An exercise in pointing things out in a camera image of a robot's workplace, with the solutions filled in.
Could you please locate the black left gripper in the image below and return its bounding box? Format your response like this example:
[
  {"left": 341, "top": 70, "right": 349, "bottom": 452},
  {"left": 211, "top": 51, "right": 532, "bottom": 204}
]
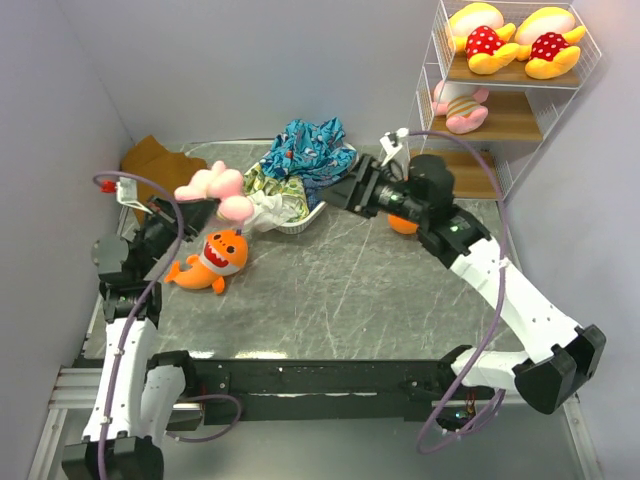
[{"left": 131, "top": 194, "right": 220, "bottom": 279}]

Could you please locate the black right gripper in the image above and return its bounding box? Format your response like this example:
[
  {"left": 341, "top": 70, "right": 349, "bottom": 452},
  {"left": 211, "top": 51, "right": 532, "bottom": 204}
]
[{"left": 312, "top": 154, "right": 427, "bottom": 227}]

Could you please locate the orange fox plush toy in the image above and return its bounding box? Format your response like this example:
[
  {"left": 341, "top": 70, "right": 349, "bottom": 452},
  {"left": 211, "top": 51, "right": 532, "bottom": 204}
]
[{"left": 164, "top": 229, "right": 249, "bottom": 294}]

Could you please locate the pink pig plush striped shirt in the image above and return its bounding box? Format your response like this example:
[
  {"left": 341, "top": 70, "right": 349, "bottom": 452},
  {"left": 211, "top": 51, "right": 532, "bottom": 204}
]
[{"left": 432, "top": 80, "right": 490, "bottom": 135}]

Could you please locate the yellow plush red dotted dress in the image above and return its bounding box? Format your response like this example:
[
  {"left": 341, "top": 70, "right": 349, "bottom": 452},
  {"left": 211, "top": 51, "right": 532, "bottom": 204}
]
[{"left": 514, "top": 6, "right": 587, "bottom": 80}]

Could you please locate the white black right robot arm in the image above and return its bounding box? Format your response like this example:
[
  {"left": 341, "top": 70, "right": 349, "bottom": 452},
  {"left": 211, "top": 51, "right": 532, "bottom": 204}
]
[{"left": 320, "top": 155, "right": 606, "bottom": 414}]

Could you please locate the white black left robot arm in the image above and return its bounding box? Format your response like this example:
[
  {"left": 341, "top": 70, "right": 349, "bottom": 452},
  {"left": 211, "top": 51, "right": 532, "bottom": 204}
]
[{"left": 62, "top": 196, "right": 220, "bottom": 479}]

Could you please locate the orange whale plush toy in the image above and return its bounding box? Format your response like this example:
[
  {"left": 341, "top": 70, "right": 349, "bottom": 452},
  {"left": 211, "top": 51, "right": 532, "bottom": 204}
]
[{"left": 388, "top": 215, "right": 418, "bottom": 235}]

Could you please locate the brown folded cloth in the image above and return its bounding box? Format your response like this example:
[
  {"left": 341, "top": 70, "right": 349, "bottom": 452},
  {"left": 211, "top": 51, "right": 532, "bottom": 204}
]
[{"left": 121, "top": 135, "right": 208, "bottom": 194}]

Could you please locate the white plastic laundry basket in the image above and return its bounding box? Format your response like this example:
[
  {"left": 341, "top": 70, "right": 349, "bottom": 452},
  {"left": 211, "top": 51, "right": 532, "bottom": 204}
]
[{"left": 273, "top": 142, "right": 356, "bottom": 234}]

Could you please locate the blue patterned cloth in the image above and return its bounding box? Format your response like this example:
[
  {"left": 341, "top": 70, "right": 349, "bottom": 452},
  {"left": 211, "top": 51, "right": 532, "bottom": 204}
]
[{"left": 260, "top": 117, "right": 357, "bottom": 210}]

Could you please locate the green white patterned cloth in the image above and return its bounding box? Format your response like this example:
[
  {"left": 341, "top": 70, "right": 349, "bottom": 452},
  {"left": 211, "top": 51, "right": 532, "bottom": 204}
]
[{"left": 243, "top": 162, "right": 310, "bottom": 232}]

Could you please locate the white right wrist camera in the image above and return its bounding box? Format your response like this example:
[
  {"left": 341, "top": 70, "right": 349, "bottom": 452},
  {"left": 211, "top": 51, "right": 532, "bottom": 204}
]
[{"left": 380, "top": 127, "right": 410, "bottom": 171}]

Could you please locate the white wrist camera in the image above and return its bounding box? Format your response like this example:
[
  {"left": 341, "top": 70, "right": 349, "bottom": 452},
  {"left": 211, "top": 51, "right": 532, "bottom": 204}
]
[
  {"left": 380, "top": 127, "right": 410, "bottom": 171},
  {"left": 98, "top": 177, "right": 149, "bottom": 212}
]

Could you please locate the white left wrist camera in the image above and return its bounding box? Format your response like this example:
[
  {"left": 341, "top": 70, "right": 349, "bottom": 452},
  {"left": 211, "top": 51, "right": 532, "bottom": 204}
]
[{"left": 98, "top": 177, "right": 149, "bottom": 212}]

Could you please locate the white wire wooden shelf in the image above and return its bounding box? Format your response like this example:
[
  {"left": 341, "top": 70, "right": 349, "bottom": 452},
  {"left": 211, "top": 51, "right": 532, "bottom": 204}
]
[{"left": 408, "top": 1, "right": 601, "bottom": 200}]

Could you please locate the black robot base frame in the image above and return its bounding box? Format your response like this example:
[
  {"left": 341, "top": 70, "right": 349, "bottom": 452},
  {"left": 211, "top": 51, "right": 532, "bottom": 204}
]
[{"left": 179, "top": 359, "right": 454, "bottom": 425}]

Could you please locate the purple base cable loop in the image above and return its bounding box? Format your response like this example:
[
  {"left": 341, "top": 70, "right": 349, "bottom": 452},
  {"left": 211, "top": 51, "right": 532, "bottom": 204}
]
[{"left": 164, "top": 394, "right": 244, "bottom": 445}]

